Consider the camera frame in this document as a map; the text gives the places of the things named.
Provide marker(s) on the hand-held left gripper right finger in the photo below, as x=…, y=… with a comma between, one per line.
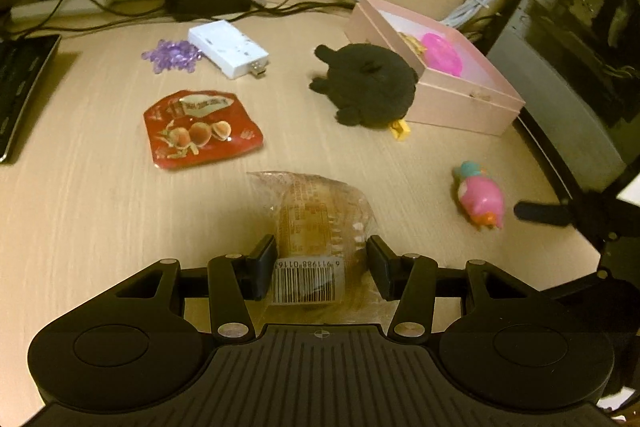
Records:
x=384, y=271

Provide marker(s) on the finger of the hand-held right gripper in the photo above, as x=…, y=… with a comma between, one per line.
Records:
x=540, y=212

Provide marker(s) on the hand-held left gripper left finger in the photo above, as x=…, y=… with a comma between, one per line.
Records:
x=261, y=268

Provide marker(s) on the pink toy figure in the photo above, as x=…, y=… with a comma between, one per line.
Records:
x=480, y=199

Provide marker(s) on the clear pastry packet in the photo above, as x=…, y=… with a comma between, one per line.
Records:
x=312, y=217

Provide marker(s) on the pink cardboard box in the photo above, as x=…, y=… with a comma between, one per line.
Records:
x=460, y=104

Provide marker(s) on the red snack packet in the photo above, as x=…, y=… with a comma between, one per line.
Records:
x=200, y=132

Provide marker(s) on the black plush toy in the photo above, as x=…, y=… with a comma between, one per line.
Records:
x=372, y=82

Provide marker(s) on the white adapter box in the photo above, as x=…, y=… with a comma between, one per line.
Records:
x=227, y=48

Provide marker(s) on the pile of purple beads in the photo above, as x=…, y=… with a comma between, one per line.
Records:
x=172, y=55

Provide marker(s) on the computer tower case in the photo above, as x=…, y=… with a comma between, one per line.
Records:
x=575, y=57

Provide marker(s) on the pink round plastic case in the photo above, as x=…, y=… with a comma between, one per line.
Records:
x=442, y=54

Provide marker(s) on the brown snack piece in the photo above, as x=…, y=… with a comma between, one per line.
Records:
x=414, y=43

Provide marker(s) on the black keyboard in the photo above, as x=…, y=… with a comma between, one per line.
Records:
x=22, y=92

